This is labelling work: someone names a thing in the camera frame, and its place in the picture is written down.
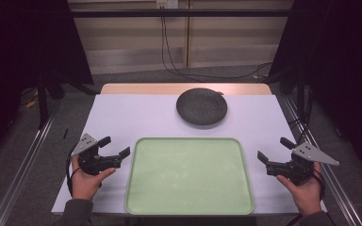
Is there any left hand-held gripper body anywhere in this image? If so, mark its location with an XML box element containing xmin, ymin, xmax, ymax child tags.
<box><xmin>71</xmin><ymin>133</ymin><xmax>123</xmax><ymax>176</ymax></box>

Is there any person's right hand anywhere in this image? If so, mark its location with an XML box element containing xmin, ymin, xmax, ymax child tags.
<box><xmin>275</xmin><ymin>161</ymin><xmax>323</xmax><ymax>218</ymax></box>

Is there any black curtain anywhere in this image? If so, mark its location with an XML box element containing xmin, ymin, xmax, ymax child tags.
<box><xmin>0</xmin><ymin>0</ymin><xmax>94</xmax><ymax>164</ymax></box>
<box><xmin>268</xmin><ymin>0</ymin><xmax>362</xmax><ymax>172</ymax></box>

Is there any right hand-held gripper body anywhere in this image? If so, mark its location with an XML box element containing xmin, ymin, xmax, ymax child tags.
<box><xmin>265</xmin><ymin>141</ymin><xmax>340</xmax><ymax>186</ymax></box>

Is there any dark round plate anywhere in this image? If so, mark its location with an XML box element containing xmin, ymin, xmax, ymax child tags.
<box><xmin>175</xmin><ymin>87</ymin><xmax>229</xmax><ymax>127</ymax></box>

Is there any white table cover sheet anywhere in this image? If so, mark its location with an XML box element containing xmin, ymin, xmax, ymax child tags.
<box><xmin>51</xmin><ymin>93</ymin><xmax>328</xmax><ymax>217</ymax></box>

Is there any aluminium floor rail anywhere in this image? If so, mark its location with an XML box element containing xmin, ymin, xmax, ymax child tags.
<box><xmin>283</xmin><ymin>97</ymin><xmax>362</xmax><ymax>226</ymax></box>
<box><xmin>0</xmin><ymin>107</ymin><xmax>60</xmax><ymax>226</ymax></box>

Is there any black hanging wall cable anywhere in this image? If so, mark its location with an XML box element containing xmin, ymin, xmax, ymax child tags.
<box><xmin>160</xmin><ymin>14</ymin><xmax>274</xmax><ymax>80</ymax></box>

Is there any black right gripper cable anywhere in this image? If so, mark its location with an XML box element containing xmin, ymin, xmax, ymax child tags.
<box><xmin>311</xmin><ymin>162</ymin><xmax>327</xmax><ymax>202</ymax></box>

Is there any light green tray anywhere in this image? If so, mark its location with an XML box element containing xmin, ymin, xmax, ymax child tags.
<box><xmin>124</xmin><ymin>137</ymin><xmax>255</xmax><ymax>217</ymax></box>

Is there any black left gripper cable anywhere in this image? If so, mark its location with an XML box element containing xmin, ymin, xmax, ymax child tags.
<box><xmin>65</xmin><ymin>153</ymin><xmax>83</xmax><ymax>196</ymax></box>

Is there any person's left hand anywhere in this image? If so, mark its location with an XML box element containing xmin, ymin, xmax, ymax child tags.
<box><xmin>71</xmin><ymin>155</ymin><xmax>117</xmax><ymax>202</ymax></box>

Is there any yellow floor marker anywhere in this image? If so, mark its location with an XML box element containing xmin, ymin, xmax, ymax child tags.
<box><xmin>25</xmin><ymin>98</ymin><xmax>40</xmax><ymax>109</ymax></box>

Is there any black metal stand post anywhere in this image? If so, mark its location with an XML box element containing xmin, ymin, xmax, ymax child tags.
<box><xmin>37</xmin><ymin>73</ymin><xmax>50</xmax><ymax>130</ymax></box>
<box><xmin>296</xmin><ymin>67</ymin><xmax>306</xmax><ymax>121</ymax></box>

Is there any black floor cable bundle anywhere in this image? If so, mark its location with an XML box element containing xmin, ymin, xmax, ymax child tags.
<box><xmin>287</xmin><ymin>93</ymin><xmax>314</xmax><ymax>146</ymax></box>

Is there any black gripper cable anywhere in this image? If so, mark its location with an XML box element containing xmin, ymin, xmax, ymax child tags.
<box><xmin>311</xmin><ymin>162</ymin><xmax>327</xmax><ymax>202</ymax></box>
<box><xmin>65</xmin><ymin>153</ymin><xmax>83</xmax><ymax>196</ymax></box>

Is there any white wall socket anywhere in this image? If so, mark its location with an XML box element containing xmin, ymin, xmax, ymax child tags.
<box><xmin>156</xmin><ymin>0</ymin><xmax>180</xmax><ymax>9</ymax></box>

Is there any black horizontal frame bar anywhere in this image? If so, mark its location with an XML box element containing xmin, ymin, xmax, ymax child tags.
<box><xmin>70</xmin><ymin>8</ymin><xmax>294</xmax><ymax>19</ymax></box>

